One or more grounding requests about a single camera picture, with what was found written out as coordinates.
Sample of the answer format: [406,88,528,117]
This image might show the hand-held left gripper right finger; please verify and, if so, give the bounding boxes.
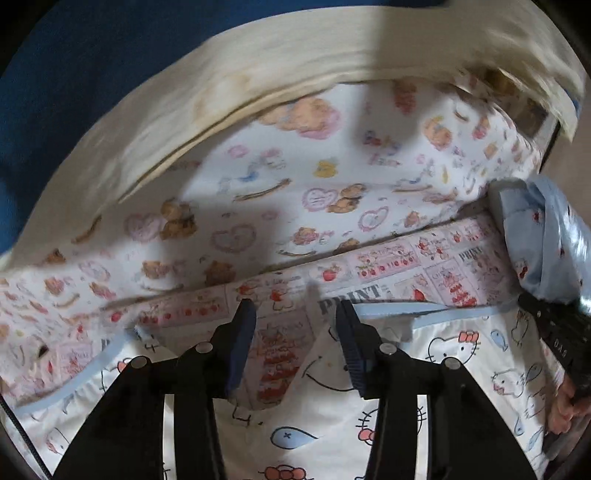
[335,300,539,480]

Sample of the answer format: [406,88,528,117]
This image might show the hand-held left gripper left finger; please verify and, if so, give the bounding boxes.
[54,299,257,480]

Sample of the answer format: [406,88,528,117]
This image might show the white cat-print pants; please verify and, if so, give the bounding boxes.
[14,302,573,480]

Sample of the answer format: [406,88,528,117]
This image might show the person's right hand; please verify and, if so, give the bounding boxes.
[547,369,583,437]

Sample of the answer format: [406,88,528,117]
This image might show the folded light blue satin garment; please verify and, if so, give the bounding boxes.
[492,175,591,305]

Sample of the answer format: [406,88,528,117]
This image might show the bear-print bed sheet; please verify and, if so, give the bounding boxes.
[0,78,546,324]

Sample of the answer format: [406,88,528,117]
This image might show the cream blue striped cloth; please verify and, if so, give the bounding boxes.
[0,0,591,278]

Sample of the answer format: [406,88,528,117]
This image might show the black cable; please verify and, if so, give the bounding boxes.
[0,394,52,480]

